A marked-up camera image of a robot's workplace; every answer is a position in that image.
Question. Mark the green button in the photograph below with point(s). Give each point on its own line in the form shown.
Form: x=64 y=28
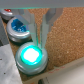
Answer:
x=31 y=56

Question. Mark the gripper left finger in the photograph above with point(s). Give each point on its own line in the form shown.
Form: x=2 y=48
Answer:
x=29 y=23

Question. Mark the red button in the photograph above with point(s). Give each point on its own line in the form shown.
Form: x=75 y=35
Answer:
x=7 y=13

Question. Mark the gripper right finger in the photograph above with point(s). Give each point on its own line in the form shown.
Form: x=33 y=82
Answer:
x=47 y=20

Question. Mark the blue button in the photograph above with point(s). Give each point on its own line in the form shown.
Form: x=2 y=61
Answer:
x=17 y=28

